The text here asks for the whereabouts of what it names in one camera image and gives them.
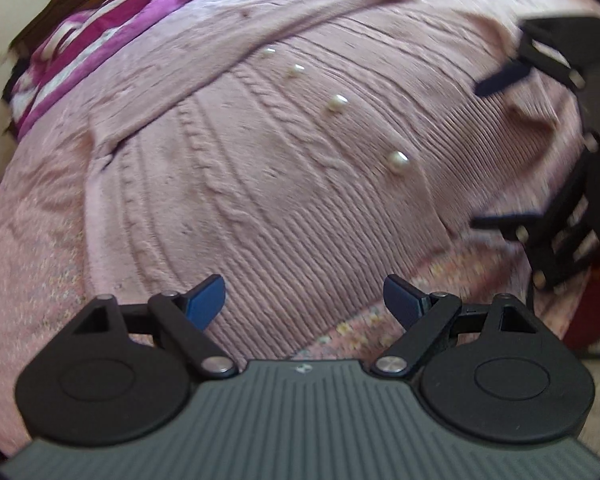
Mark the red patterned clothing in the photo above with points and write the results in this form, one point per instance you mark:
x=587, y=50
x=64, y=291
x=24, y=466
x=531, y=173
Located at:
x=597, y=310

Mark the purple white striped blanket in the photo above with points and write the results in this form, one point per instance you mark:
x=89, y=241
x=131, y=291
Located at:
x=85, y=55

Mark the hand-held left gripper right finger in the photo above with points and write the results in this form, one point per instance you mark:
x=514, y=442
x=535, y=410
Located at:
x=405, y=302

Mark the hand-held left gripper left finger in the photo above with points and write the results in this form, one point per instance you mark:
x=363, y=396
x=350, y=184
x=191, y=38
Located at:
x=205, y=302

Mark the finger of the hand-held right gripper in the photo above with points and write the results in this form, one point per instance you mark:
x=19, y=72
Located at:
x=500, y=79
x=565, y=230

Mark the dark wooden headboard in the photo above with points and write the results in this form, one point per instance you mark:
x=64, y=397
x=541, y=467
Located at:
x=50, y=10

